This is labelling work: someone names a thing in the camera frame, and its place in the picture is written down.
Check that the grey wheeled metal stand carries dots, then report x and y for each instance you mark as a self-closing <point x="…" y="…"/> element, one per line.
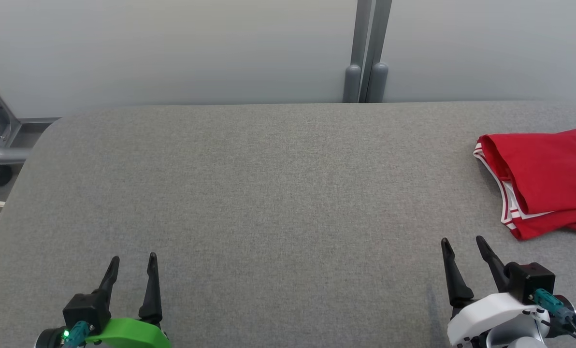
<point x="3" y="154"/>

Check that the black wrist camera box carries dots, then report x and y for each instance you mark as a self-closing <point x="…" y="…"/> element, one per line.
<point x="532" y="280"/>
<point x="87" y="309"/>

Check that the red and white basketball jersey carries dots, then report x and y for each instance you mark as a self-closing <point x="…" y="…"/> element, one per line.
<point x="549" y="169"/>

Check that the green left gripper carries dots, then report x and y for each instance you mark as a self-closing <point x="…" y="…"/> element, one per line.
<point x="133" y="333"/>

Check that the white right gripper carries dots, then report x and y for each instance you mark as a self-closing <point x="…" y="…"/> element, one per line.
<point x="486" y="314"/>

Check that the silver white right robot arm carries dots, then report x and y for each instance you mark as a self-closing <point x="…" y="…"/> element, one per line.
<point x="515" y="336"/>

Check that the grey metal post pair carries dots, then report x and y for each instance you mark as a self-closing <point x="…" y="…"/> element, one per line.
<point x="352" y="84"/>

